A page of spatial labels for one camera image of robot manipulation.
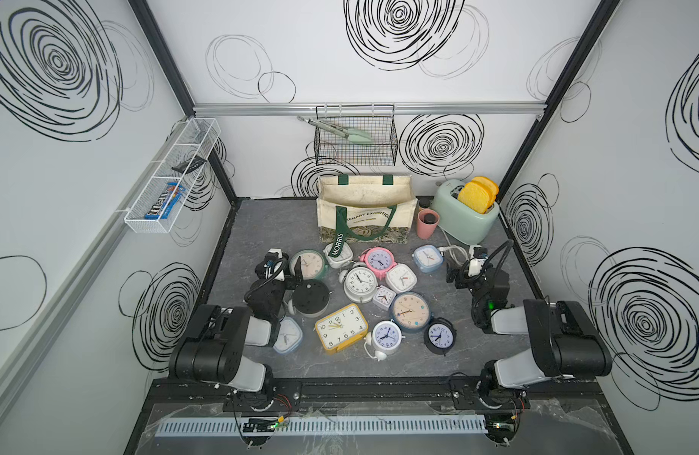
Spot green round alarm clock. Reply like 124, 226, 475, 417
289, 249, 328, 280

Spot black round alarm clock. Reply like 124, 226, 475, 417
423, 318, 457, 356

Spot light blue square clock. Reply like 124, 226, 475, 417
412, 245, 444, 273

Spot white square clock orange numerals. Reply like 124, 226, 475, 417
385, 264, 418, 294

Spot cream canvas tote bag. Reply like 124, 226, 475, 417
316, 174, 418, 244

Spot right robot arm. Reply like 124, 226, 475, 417
470, 267, 613, 409

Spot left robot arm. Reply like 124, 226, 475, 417
168, 279, 287, 411

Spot small black twin bell clock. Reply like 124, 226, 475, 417
254, 253, 288, 281

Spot pale blue square clock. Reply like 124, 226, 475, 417
273, 317, 304, 355

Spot clock lying face down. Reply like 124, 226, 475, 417
287, 280, 330, 318

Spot blue beige round clock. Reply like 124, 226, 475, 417
389, 292, 432, 333

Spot yellow rectangular alarm clock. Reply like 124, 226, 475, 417
314, 303, 369, 354

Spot white twin bell clock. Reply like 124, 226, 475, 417
339, 265, 379, 303

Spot small white square clock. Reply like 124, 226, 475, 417
372, 286, 397, 311

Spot lavender white bell clock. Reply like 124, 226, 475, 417
364, 320, 404, 362

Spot pink round alarm clock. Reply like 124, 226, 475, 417
360, 246, 397, 281

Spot mint green toaster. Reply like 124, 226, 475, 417
431, 179, 500, 246

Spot pink cup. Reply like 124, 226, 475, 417
417, 209, 440, 240

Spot yellow toast slice front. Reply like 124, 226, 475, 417
457, 180, 495, 214

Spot yellow toast slice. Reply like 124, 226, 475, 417
473, 176, 499, 197
457, 180, 495, 214

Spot yellow toast slice back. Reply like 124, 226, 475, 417
473, 176, 499, 197

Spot blue candy packet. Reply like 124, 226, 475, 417
144, 182, 184, 220

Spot black remote control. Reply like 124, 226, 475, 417
171, 157, 206, 174

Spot green kitchen tongs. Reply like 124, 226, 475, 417
296, 116, 374, 145

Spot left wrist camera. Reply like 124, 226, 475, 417
267, 248, 285, 262

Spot white toaster power cable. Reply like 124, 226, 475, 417
437, 224, 482, 268

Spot white cable duct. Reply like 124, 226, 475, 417
155, 415, 488, 437

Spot white wire wall shelf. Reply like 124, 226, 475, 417
125, 118, 220, 234

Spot black wire basket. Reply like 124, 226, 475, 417
309, 104, 400, 167

